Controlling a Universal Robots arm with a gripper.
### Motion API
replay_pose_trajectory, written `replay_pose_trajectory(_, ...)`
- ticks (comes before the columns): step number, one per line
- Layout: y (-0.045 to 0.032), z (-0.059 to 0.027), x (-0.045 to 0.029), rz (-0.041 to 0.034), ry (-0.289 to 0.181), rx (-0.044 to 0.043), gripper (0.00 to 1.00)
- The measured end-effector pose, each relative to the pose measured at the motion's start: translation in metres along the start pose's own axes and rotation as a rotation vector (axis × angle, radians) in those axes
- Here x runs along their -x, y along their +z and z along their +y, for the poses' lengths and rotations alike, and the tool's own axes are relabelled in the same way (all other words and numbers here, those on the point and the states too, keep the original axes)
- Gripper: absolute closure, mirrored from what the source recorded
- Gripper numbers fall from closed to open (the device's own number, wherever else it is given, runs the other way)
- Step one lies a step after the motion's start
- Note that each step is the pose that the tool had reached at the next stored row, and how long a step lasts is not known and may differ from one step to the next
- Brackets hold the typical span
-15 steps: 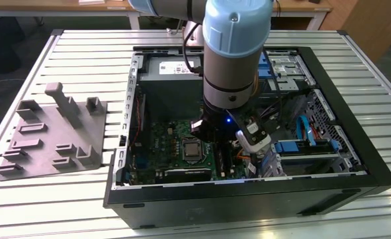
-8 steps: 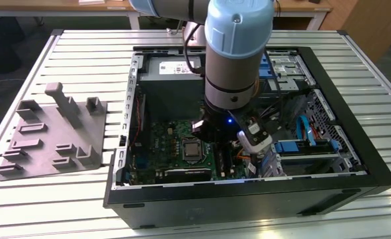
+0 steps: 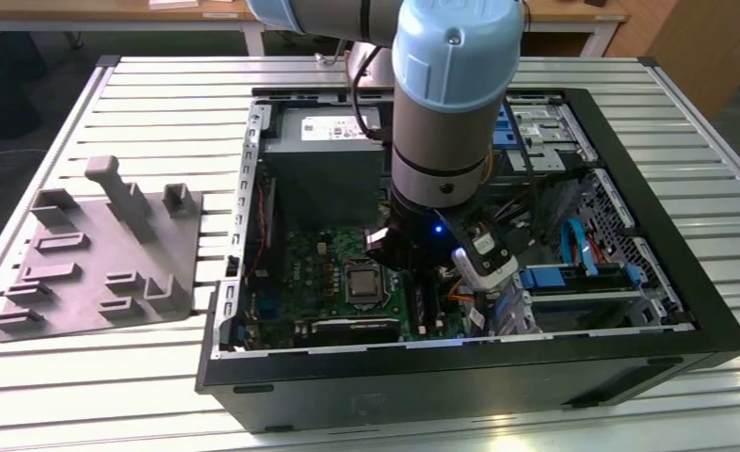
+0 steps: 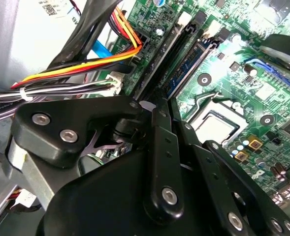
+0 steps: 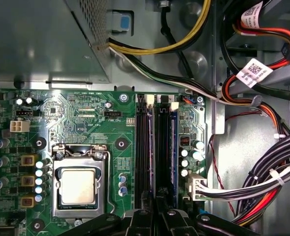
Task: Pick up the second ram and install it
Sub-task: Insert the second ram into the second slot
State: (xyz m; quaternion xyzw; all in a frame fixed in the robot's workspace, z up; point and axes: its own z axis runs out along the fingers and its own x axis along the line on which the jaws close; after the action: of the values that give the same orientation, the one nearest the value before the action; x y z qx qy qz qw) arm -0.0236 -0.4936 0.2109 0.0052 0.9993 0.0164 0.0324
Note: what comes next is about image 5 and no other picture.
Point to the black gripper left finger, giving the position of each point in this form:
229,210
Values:
135,223

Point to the silver CPU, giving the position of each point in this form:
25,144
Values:
78,186

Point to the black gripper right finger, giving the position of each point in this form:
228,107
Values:
174,223

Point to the white QR code label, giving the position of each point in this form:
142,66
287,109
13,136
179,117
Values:
251,14
254,72

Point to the white CPU power socket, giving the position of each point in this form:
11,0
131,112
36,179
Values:
19,126

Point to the CPU socket locking lever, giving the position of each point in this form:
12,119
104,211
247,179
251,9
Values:
109,177

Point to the green motherboard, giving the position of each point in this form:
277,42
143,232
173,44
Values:
85,118

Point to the metal CPU socket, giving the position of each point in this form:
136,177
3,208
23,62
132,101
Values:
56,186

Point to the grey power supply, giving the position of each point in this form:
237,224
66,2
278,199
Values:
36,37

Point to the black PC case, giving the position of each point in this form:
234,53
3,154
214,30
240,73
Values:
245,152

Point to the blue grey release latch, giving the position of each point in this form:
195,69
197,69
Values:
124,23

